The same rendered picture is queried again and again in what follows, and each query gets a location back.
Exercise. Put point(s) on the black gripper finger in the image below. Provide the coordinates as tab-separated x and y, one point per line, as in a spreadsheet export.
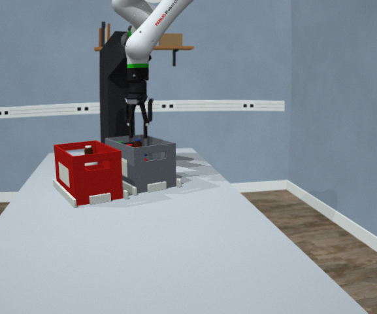
144	115
129	118

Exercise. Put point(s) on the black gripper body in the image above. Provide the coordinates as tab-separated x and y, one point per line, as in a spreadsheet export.
138	87

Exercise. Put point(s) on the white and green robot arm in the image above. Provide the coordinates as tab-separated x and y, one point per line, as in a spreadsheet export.
143	36

